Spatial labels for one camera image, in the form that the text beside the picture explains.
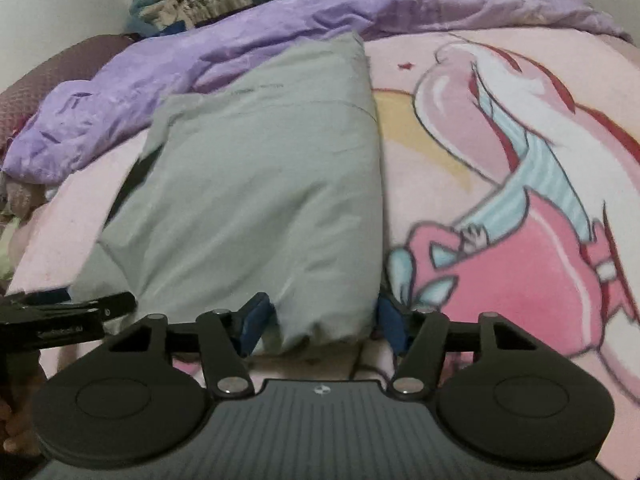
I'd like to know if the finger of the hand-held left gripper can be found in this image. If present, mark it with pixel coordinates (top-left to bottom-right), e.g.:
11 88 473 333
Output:
5 287 137 322

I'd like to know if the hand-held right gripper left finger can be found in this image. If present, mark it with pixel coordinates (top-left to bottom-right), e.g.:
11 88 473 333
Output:
107 292 273 399

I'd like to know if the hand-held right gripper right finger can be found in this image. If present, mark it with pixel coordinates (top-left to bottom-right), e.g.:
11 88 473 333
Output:
375 297 541 401

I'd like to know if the grey and black shirt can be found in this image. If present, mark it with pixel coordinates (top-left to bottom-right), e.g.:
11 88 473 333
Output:
70 30 386 357

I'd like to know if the person's left hand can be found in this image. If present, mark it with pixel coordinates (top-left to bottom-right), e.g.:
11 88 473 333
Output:
0 355 48 458

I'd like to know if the crumpled pale cloth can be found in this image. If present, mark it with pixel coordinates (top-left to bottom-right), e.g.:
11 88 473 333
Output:
0 172 51 283

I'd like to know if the pink printed blanket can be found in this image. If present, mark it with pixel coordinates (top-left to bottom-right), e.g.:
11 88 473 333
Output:
7 27 640 480

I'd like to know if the purple duvet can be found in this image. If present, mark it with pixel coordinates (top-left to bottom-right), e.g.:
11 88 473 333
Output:
2 0 633 186

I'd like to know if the brown pillow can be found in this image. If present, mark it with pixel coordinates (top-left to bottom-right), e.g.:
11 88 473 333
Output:
0 34 138 147

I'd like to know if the blue and beige cloth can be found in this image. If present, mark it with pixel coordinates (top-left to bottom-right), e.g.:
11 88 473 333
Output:
125 0 197 37

